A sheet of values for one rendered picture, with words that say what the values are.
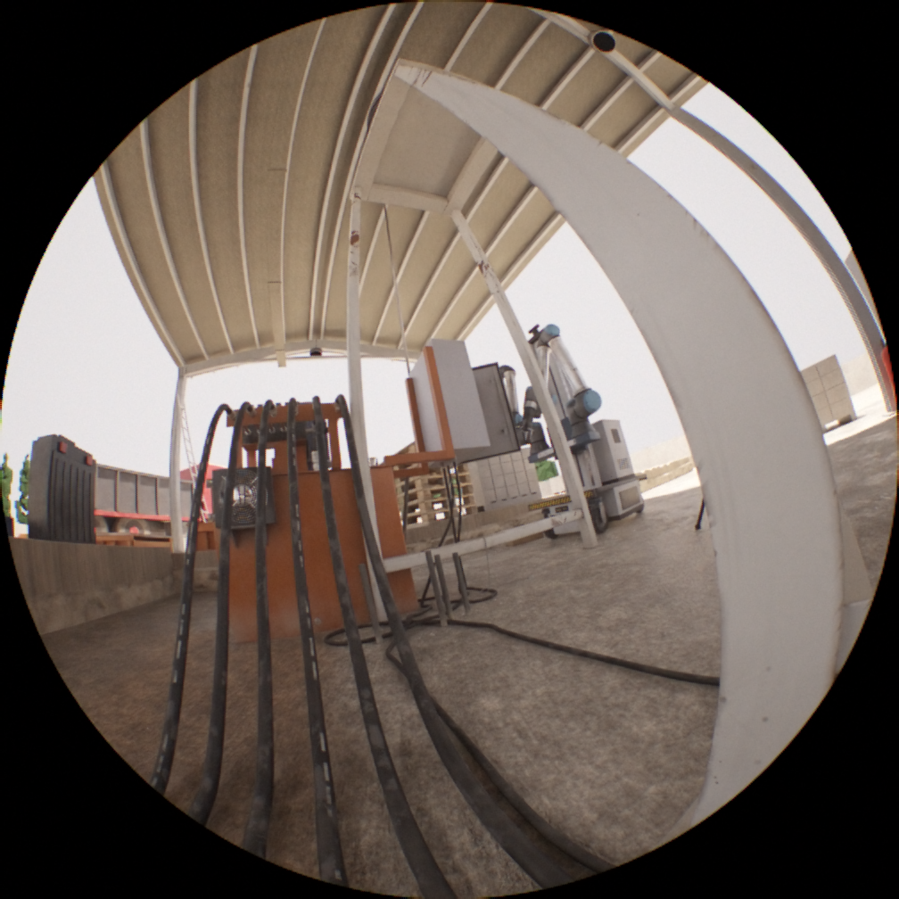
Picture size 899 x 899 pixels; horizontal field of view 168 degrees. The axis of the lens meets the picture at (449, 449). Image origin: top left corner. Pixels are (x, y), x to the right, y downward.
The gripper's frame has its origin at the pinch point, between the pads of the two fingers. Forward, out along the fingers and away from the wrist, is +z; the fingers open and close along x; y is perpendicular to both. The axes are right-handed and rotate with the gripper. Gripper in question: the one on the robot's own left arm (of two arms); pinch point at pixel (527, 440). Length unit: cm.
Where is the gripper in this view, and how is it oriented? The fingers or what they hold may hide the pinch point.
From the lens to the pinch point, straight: 196.7
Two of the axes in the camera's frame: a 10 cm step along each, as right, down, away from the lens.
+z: -2.3, 9.4, -2.5
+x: 3.5, -1.6, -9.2
